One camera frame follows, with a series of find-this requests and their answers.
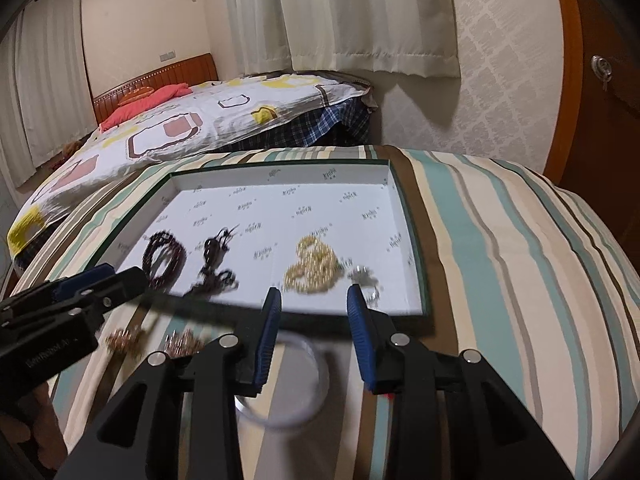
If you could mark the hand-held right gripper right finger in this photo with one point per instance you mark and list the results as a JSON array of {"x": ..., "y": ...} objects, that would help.
[{"x": 360, "y": 340}]

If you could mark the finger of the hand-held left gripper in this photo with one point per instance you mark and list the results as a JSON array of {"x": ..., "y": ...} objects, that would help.
[
  {"x": 85, "y": 280},
  {"x": 120, "y": 285}
]

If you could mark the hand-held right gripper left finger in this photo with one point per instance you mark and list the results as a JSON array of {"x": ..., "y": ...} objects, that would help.
[{"x": 265, "y": 330}]

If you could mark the gold brooch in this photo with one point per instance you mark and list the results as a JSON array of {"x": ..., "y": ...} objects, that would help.
[
  {"x": 182, "y": 345},
  {"x": 122, "y": 340}
]

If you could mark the white bangle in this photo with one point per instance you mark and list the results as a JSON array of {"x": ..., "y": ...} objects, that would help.
[{"x": 272, "y": 421}]

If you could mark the white tray with green rim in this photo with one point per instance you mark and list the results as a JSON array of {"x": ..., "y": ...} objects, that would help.
[{"x": 300, "y": 210}]

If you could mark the person's left hand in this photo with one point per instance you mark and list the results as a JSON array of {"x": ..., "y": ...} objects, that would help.
[{"x": 45, "y": 415}]

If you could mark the silver brooch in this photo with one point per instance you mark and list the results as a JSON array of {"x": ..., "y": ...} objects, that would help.
[{"x": 364, "y": 276}]

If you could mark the brown plush toy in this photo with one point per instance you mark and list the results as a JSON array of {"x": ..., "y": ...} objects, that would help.
[{"x": 72, "y": 149}]

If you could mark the striped table cloth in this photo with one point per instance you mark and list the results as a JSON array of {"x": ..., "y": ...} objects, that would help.
[{"x": 500, "y": 260}]

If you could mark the pink blanket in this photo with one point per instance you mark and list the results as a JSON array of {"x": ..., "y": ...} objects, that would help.
[{"x": 135, "y": 107}]

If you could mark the bed with patterned sheet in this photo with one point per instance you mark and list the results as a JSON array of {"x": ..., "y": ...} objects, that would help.
[{"x": 200, "y": 125}]

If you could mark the orange cushion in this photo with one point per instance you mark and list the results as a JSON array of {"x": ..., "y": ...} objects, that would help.
[{"x": 137, "y": 94}]

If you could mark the white window curtain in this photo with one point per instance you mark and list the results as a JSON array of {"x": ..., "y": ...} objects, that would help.
[{"x": 50, "y": 85}]

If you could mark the blue plaid bed sheet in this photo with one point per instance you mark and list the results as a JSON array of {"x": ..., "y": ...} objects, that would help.
[{"x": 300, "y": 130}]

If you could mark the wooden headboard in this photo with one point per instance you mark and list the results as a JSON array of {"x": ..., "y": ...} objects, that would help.
[{"x": 150, "y": 72}]

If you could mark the narrow white curtain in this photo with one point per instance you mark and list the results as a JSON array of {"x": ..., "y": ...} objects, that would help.
[{"x": 255, "y": 10}]

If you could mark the wooden door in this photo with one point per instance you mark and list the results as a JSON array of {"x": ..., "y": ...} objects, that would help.
[{"x": 600, "y": 135}]

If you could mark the wide white curtain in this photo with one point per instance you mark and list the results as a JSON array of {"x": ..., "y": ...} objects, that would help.
[{"x": 375, "y": 10}]

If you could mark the metal door lock with key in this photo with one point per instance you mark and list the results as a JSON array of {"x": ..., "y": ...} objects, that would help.
[{"x": 600, "y": 66}]

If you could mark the wall socket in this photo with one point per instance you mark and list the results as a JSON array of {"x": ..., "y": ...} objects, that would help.
[{"x": 168, "y": 56}]

